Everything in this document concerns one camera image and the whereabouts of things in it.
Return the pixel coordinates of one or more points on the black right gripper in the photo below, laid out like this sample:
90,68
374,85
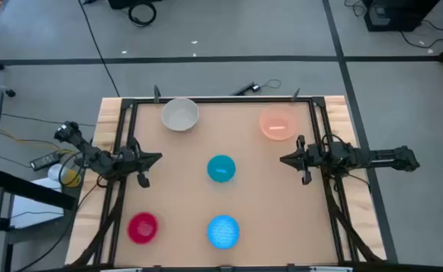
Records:
314,156

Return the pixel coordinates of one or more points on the clear bottle with yellow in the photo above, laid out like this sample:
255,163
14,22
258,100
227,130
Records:
63,175

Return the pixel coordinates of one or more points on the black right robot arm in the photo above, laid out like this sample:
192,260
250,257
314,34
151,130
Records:
388,156

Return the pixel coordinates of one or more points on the peach orange bowl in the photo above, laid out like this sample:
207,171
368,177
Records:
278,124

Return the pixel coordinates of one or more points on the grey table clamp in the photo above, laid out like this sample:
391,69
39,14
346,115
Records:
295,94
156,94

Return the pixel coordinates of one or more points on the black aluminium rig frame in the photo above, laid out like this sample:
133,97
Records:
225,100

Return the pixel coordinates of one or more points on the small black power adapter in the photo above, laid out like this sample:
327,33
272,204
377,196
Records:
254,87

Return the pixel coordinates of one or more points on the teal bowl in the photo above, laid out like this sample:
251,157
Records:
221,169

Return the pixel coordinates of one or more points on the red bowl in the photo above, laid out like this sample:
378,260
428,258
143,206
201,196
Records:
143,227

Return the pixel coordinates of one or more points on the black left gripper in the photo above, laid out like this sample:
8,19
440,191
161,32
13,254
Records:
131,160

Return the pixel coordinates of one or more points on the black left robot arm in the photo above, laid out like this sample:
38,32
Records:
93,155

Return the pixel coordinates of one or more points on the white bowl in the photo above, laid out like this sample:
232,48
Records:
180,114

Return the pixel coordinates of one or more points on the black equipment box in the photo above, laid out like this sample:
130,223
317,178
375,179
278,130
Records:
395,17

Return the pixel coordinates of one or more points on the black power strip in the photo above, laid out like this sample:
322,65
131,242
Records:
44,160

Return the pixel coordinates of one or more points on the black side desk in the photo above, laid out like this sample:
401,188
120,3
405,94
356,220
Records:
25,189

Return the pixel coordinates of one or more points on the light blue bowl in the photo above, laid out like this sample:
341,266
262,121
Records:
223,232

